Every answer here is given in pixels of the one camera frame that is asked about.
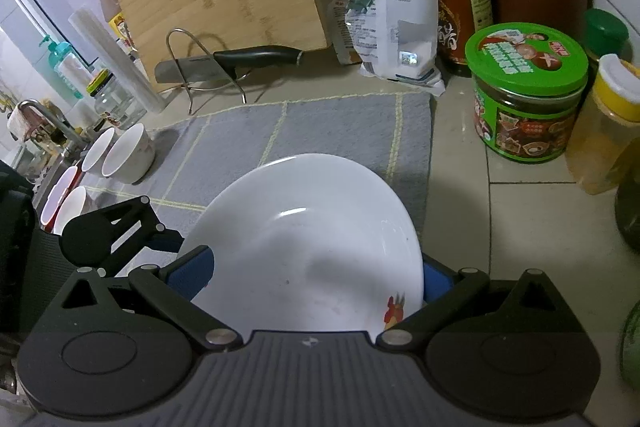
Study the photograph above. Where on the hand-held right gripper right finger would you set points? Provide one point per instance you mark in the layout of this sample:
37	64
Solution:
437	282

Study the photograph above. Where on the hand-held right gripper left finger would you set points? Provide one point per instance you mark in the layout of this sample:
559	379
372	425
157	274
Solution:
192	272

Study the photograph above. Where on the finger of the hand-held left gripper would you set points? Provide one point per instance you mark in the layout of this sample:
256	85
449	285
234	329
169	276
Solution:
167	239

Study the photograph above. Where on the white bowl with pink pattern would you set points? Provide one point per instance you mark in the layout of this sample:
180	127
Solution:
97	149

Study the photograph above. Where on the white flower print plate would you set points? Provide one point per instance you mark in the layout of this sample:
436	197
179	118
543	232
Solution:
310	227

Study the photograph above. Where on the red and white basin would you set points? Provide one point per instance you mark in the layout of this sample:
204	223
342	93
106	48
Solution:
52	197

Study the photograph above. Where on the cloth on faucet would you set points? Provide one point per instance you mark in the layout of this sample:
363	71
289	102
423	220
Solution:
20	124

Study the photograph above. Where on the metal faucet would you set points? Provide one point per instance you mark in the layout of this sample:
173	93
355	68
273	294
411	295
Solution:
50	117

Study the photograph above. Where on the glass jar with green lid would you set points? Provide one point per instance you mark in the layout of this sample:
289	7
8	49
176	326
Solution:
112	99

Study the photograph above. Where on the tall plastic wrap roll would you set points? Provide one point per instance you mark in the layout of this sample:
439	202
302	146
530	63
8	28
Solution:
117	57

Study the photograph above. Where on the grey checked mat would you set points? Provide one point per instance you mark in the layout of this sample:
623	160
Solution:
325	127

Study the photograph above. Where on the green dish soap bottle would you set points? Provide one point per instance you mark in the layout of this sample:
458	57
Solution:
65	67

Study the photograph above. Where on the green lidded sauce jar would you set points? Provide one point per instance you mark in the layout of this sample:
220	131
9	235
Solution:
525	107

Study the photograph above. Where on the yellow seasoning bottle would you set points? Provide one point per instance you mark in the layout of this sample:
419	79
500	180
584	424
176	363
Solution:
602	132

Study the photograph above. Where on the cooking oil bottle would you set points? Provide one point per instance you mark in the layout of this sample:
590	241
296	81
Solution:
112	7

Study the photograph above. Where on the white plastic bag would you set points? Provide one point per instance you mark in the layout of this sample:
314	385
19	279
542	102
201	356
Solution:
400	7

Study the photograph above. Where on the green capped bottle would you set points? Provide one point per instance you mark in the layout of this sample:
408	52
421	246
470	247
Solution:
607	32

